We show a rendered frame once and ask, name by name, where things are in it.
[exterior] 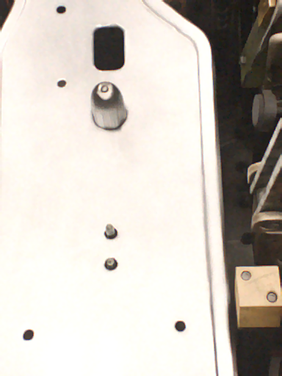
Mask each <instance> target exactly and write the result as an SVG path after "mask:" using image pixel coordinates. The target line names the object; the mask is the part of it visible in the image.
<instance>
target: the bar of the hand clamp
mask: <svg viewBox="0 0 282 376"><path fill-rule="evenodd" d="M275 118H280V120H279V122H278V125H277V128H276V130H275V133H274V134H273V135H272V139H271V140H270V143H269V146H268V148H267V151H266V153H265V154H264V156H263V158H262V160H261V164H260V166H259V168H258V171H257V173H256V176H255V178H254V180H253V183H252V184H251V185H250V194H251V195H257V189H259V188H261V186H262V185H263V184H268V185H267V187H266V189H265V191H264V193H263V195H262V197H261V200H260V202H259V204H258V207H257V209H256V212H255V214H258V213H260V212H272V211H280V212H282V104H277V99H276V96H275V94H272V92H271V90H259V92H258V95H255V98H254V101H253V106H252V120H253V126H255V127H256V128H257V130H258V131H269V130H270V127H273V126H274V125H275ZM255 214H254V215H255Z"/></svg>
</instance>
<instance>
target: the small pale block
mask: <svg viewBox="0 0 282 376"><path fill-rule="evenodd" d="M234 303H236V326H237V328H238V340H237V352H236V354H237V370H238V373H239V376H268V375H269V370H270V367H269V366H270V356H271V351H272V337H273V332H274V330H280V329H281V327H280V323H281V314H282V296H281V285H280V279H279V270H278V267H274V266H260V267H237V268H236V280H235V290H234Z"/></svg>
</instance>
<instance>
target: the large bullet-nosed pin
mask: <svg viewBox="0 0 282 376"><path fill-rule="evenodd" d="M90 105H91V106H92V110H93V116H94V119H95V123H96V124H97V125H98V126H99V127H101V128H103V129H116V128H117V127H119V126H121V125H122V124H123V122H124V121H125V119H126V111H125V106H124V100H123V95H122V92H121V91H120V89H119V88H118V87H117V86H116V85H115V84H113V83H112V82H109V81H103V82H99V83H97V84H96V85H95V86H94V88H93V90H92V92H91V95H90Z"/></svg>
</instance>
